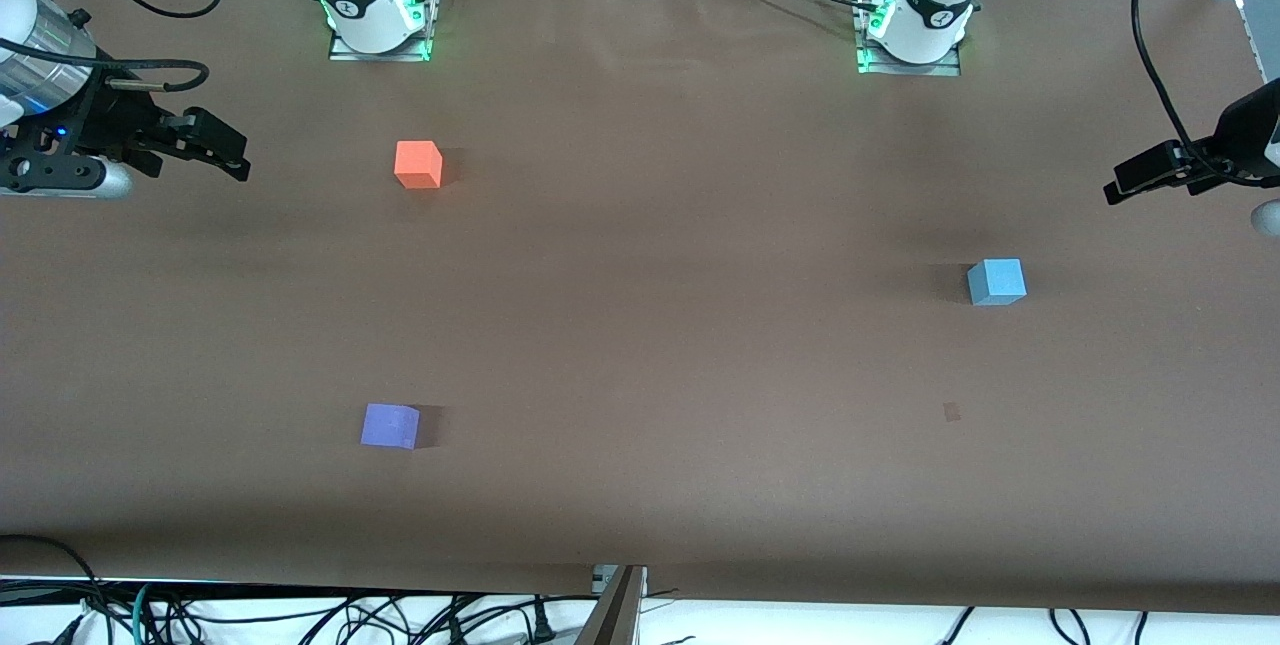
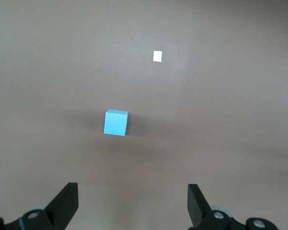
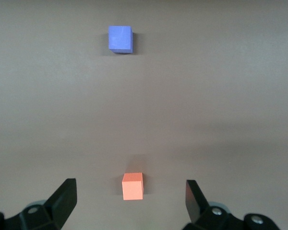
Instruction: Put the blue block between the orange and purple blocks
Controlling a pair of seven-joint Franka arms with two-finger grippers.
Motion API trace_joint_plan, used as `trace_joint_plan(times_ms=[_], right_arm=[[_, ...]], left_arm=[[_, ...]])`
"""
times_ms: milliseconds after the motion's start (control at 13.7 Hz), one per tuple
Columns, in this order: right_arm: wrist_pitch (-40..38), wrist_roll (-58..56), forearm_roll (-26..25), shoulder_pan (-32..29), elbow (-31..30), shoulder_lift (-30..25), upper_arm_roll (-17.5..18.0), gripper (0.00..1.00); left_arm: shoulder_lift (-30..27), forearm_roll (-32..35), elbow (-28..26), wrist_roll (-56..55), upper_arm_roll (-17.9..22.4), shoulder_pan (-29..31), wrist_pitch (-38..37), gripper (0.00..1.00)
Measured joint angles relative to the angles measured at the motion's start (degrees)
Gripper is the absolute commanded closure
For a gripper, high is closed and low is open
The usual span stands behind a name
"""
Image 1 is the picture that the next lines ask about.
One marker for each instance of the aluminium frame rail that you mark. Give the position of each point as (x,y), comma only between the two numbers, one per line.
(1250,40)

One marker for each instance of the purple foam block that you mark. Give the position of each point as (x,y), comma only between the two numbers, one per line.
(389,426)

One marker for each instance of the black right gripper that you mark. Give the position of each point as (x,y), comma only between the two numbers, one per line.
(112,119)

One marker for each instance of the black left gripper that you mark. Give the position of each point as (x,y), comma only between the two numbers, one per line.
(1238,138)

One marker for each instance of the grey metal post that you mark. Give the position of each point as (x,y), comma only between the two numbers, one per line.
(615,615)

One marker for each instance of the light blue foam block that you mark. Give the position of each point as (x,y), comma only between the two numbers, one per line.
(996,283)

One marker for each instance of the orange foam block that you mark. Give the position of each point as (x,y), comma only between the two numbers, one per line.
(417,165)

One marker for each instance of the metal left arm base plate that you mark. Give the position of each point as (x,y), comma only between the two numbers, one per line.
(865,55)

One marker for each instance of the brown table cover sheet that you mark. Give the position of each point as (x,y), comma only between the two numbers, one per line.
(700,375)

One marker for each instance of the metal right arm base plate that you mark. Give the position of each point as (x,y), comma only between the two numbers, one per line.
(430,25)

